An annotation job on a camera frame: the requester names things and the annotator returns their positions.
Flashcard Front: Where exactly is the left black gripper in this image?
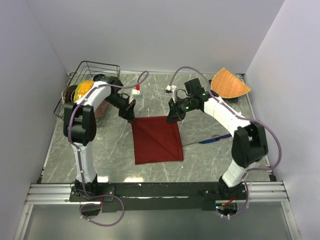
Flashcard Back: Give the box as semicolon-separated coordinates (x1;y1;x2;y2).
104;93;136;123

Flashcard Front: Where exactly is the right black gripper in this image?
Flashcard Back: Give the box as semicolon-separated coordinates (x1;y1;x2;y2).
167;95;195;123

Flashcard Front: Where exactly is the dark red cloth napkin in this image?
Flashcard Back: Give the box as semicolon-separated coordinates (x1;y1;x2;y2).
130;116;184;165

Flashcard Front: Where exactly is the blue handled knife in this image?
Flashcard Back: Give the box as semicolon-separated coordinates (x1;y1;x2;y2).
183;134;232;147

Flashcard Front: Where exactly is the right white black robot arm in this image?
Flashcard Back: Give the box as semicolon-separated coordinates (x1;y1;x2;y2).
165;78;268;200

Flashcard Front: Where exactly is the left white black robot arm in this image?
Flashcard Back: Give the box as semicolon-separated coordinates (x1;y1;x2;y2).
63;74;136;201

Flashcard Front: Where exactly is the pink dotted plate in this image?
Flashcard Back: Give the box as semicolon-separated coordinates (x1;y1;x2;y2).
94;99;109;119

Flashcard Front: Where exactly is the dark teal mug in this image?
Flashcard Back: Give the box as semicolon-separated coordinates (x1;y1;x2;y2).
93;74;106;82

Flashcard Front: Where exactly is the yellow green plate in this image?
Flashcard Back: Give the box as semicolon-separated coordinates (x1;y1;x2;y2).
73;80;95;102

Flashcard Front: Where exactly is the orange woven fan basket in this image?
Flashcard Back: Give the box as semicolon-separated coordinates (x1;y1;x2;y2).
210;68;251;99

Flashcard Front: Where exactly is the dark brown plate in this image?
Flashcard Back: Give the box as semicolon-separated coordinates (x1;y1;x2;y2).
60;85;78;105

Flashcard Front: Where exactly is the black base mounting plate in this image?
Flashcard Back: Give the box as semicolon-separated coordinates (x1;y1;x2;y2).
69;182;247;213

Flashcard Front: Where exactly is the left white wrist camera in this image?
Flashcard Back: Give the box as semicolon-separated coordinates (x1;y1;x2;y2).
129;84;143;103

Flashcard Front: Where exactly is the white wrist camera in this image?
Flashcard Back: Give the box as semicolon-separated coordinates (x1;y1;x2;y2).
165;85;177;102
129;84;143;103

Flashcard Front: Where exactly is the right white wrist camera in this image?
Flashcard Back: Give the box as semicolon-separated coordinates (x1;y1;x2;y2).
165;85;177;102

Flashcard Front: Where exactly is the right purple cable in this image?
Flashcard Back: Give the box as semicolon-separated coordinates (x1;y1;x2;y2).
169;66;283;220

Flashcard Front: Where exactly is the purple cable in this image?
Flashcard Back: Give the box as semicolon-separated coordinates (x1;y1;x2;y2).
67;70;150;228
169;66;283;220

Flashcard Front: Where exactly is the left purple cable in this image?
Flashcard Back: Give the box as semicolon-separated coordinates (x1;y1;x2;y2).
67;70;150;228

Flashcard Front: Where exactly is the black wire dish rack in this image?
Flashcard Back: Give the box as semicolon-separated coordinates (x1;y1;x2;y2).
53;60;121;120

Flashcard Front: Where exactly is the aluminium extrusion rail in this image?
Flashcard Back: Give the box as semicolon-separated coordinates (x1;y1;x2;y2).
25;181;290;205

